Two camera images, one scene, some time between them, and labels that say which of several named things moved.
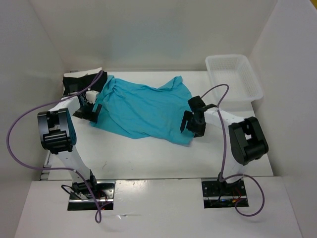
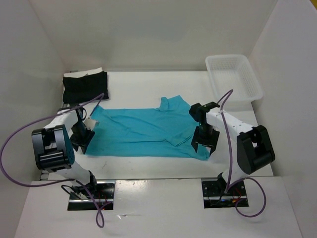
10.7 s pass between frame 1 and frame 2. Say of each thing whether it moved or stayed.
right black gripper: moved
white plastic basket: stayed
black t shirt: stayed
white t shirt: stayed
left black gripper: moved
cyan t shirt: moved
